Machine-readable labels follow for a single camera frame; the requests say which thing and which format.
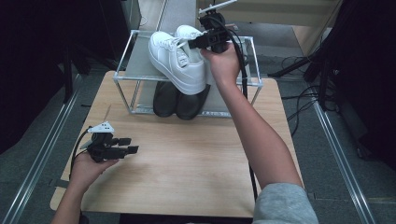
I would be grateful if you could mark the coloured paper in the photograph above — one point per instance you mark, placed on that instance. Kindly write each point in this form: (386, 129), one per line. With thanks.
(235, 27)

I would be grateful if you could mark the white sneaker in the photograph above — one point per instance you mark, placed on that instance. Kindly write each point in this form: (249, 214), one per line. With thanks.
(188, 31)
(174, 65)

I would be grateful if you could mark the black shoe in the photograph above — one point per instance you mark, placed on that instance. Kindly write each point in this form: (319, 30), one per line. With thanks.
(191, 105)
(165, 99)

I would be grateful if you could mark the black tripod stand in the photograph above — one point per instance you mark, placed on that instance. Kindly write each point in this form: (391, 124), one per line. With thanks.
(289, 67)

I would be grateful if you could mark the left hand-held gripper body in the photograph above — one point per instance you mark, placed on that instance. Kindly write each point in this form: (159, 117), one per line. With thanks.
(102, 146)

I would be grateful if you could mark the light wooden cabinet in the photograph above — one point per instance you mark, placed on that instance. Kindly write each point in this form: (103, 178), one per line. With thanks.
(280, 12)

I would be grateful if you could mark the metal shoe rack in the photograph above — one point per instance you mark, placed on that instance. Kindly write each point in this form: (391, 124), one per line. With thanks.
(140, 62)

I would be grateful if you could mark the person's left hand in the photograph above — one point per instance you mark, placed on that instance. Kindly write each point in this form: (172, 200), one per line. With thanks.
(87, 171)

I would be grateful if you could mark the grey tape piece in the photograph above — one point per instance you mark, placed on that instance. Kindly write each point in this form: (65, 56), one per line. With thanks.
(59, 183)
(311, 196)

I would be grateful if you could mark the metal floor rail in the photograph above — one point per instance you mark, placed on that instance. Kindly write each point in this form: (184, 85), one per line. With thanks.
(34, 174)
(342, 161)

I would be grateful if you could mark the person's right hand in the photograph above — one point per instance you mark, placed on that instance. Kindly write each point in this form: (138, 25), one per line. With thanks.
(224, 68)

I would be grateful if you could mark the dark curtain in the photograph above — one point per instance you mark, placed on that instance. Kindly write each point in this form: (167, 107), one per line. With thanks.
(31, 62)
(367, 77)

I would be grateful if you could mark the black metal stand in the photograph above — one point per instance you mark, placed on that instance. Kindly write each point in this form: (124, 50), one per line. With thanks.
(67, 77)

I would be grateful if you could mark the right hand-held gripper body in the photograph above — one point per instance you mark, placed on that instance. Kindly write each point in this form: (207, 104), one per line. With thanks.
(219, 31)

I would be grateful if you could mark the grey sleeve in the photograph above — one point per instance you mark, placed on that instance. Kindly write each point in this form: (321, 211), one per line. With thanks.
(283, 205)

